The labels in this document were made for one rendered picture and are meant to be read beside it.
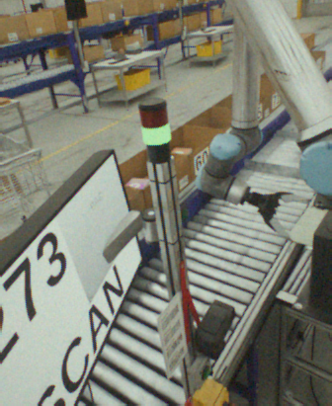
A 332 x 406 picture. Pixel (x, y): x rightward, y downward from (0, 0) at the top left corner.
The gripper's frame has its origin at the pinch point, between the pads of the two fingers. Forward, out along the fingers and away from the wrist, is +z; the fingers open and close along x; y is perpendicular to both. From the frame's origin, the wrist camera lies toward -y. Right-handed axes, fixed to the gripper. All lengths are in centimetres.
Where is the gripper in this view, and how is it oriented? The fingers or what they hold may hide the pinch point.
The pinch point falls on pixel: (302, 220)
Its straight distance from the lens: 125.9
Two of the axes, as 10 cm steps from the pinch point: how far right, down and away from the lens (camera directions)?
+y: 2.1, 0.7, 9.7
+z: 8.9, 4.0, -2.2
